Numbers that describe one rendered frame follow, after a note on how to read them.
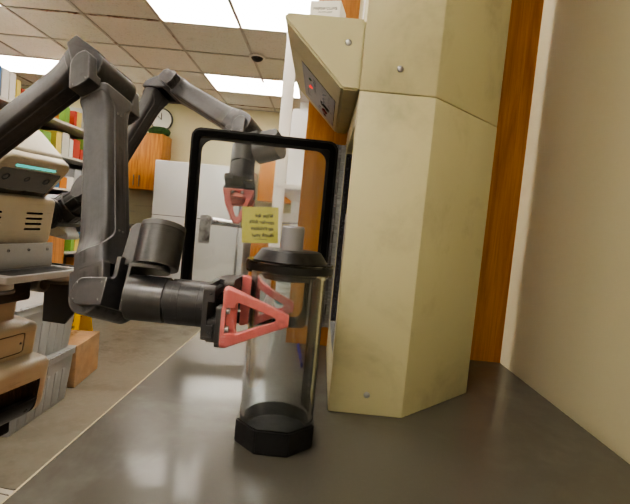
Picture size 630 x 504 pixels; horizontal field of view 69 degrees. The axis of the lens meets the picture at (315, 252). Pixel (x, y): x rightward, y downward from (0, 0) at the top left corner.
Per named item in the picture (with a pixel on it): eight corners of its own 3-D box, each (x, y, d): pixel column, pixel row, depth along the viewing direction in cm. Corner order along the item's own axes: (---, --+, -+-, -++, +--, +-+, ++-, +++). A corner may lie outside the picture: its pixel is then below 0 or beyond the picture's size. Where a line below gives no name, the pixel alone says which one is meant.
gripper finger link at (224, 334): (294, 286, 58) (219, 278, 58) (290, 294, 50) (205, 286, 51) (289, 339, 58) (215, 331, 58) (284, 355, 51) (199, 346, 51)
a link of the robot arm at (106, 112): (117, 100, 83) (66, 59, 73) (142, 87, 81) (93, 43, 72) (118, 331, 65) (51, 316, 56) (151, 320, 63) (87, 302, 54)
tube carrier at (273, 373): (317, 415, 64) (332, 261, 63) (316, 453, 53) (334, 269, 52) (240, 407, 64) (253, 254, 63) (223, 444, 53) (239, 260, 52)
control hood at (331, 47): (347, 134, 98) (351, 86, 97) (359, 90, 65) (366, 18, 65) (293, 129, 98) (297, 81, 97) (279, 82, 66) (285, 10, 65)
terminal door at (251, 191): (321, 329, 99) (339, 142, 96) (176, 318, 97) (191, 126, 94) (320, 328, 100) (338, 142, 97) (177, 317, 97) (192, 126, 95)
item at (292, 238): (325, 278, 62) (330, 229, 61) (325, 287, 53) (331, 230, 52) (257, 271, 62) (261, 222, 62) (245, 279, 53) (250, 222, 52)
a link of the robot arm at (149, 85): (170, 91, 145) (147, 67, 137) (199, 92, 137) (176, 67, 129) (95, 213, 134) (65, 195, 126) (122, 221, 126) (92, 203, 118)
